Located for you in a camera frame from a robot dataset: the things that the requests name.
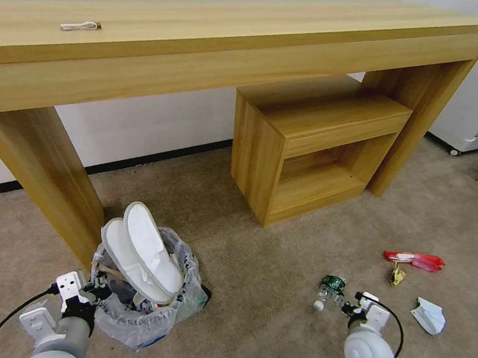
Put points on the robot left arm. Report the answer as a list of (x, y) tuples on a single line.
[(53, 330)]

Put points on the white disposable slipper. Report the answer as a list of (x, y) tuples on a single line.
[(151, 242), (123, 252)]

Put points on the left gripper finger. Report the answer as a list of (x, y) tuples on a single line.
[(93, 285), (105, 290)]

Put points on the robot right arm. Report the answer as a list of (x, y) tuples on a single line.
[(374, 355)]

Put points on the small wooden open cabinet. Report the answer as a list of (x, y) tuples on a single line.
[(309, 126)]

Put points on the long wooden desk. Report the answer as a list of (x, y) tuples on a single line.
[(240, 55)]

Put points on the clear plastic bin liner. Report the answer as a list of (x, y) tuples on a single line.
[(169, 322)]

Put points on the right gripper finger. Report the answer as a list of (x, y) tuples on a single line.
[(345, 305), (359, 300)]

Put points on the crushed green-label plastic bottle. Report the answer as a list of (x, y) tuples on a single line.
[(331, 289)]

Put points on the white and blue face mask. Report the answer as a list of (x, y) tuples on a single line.
[(429, 316)]

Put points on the crumpled yellow wrapper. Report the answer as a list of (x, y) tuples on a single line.
[(397, 277)]

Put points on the trash bin with dark rim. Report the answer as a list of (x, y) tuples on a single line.
[(124, 292)]

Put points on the red plastic wrapper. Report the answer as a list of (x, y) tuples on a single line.
[(416, 260)]

